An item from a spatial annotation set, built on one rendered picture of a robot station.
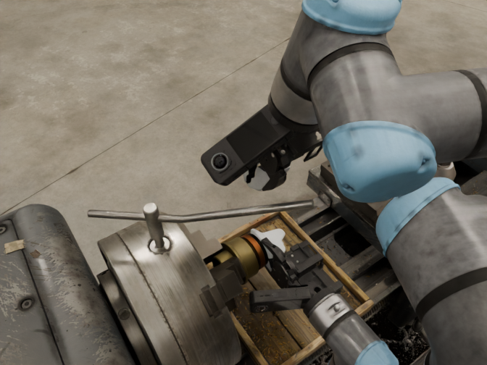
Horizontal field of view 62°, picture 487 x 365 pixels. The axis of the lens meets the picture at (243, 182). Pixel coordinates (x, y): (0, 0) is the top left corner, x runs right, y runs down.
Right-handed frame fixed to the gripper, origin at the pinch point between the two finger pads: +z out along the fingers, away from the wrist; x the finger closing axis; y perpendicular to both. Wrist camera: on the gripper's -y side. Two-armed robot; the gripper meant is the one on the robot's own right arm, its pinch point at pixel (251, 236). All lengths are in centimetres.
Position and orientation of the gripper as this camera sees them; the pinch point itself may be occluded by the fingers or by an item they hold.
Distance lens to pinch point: 85.5
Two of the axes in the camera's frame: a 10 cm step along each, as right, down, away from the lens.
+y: 8.3, -3.9, 3.8
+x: 0.1, -6.9, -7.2
